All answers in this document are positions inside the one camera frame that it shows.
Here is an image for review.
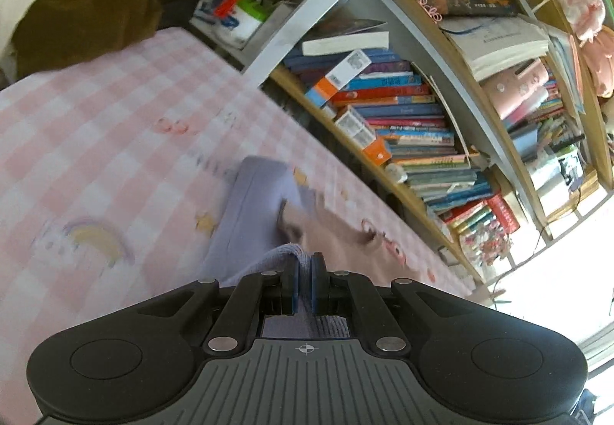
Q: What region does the brown cloth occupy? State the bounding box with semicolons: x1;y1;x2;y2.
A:
10;0;165;71

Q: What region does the tall orange and white box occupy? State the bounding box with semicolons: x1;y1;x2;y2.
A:
306;49;373;107

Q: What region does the long orange and white box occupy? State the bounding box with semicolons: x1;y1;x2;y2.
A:
335;106;393;167

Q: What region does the pink checked printed blanket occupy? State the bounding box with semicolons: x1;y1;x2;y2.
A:
0;26;485;421

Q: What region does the colourful bead ornament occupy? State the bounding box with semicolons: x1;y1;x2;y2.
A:
459;218;513;265

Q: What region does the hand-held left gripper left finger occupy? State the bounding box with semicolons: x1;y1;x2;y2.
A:
137;257;301;354

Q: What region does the row of colourful books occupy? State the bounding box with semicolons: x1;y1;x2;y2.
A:
283;46;523;236

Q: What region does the white and green pen cup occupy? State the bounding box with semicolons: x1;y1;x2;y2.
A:
217;0;270;50

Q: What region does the pink box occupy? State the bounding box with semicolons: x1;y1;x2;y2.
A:
481;59;550;119

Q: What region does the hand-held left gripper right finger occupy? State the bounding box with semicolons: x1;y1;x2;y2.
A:
311;253;472;354

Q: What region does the open white book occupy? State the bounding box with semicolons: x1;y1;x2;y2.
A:
440;13;551;81

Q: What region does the pink and lavender sweater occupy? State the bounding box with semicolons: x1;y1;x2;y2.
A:
194;155;408;340

